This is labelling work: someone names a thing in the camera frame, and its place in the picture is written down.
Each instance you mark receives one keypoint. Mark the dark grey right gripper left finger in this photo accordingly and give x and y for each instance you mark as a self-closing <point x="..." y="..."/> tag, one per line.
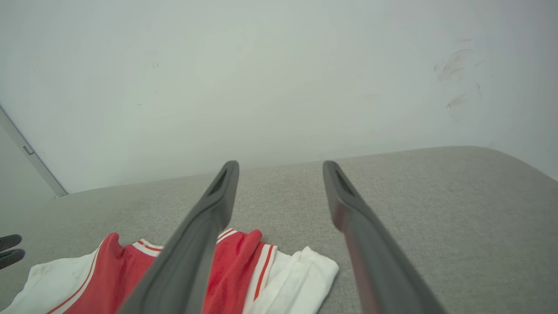
<point x="192" y="261"/>

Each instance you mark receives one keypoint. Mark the grey metal door frame strip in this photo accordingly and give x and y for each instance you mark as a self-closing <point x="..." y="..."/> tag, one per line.
<point x="30" y="152"/>

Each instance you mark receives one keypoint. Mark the red and white shirt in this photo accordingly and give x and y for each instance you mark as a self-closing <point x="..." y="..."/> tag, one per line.
<point x="235" y="270"/>

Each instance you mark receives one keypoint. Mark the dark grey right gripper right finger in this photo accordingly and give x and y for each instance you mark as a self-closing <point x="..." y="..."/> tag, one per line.
<point x="379" y="270"/>

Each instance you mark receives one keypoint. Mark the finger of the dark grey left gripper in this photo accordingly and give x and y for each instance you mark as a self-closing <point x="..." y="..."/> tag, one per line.
<point x="11" y="258"/>
<point x="8" y="240"/>

